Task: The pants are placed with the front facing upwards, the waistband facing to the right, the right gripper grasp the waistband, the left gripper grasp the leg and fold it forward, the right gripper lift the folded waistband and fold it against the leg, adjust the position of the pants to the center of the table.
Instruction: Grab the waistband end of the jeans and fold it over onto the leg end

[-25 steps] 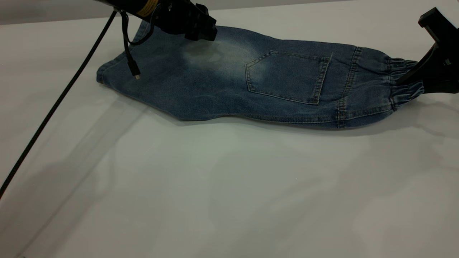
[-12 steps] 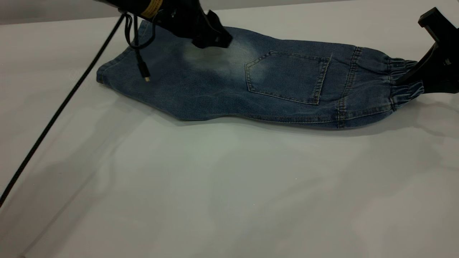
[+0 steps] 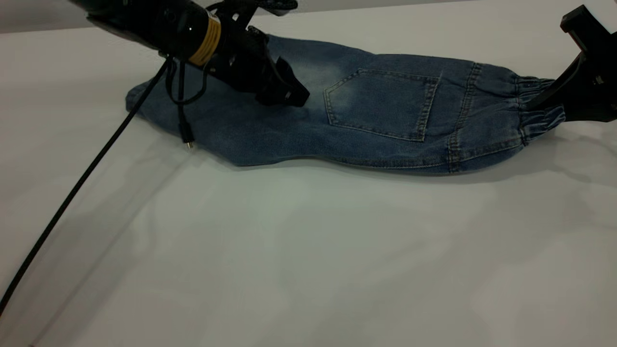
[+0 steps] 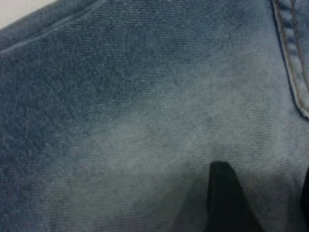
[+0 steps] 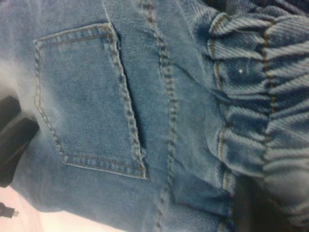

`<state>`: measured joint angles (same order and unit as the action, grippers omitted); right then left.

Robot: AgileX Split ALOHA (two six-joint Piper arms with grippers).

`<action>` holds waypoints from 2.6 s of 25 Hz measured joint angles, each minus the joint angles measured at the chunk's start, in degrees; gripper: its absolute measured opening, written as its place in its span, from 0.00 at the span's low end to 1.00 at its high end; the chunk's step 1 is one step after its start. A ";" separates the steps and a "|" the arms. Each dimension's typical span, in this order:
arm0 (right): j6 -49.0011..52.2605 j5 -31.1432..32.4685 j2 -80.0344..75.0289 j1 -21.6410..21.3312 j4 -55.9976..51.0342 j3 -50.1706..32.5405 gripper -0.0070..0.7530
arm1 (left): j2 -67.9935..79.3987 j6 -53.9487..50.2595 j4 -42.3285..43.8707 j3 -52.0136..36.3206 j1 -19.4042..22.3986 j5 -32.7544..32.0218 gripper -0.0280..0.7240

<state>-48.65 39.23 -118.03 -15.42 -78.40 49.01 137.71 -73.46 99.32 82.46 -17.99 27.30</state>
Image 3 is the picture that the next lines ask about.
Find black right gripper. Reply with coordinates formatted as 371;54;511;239
525;5;617;121

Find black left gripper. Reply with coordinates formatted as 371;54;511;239
210;14;310;107

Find blue denim pants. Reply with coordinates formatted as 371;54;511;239
125;35;567;174

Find thin black cable with plug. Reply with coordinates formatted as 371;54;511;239
165;60;209;149

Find thick black braided cable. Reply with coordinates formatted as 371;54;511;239
0;58;173;316

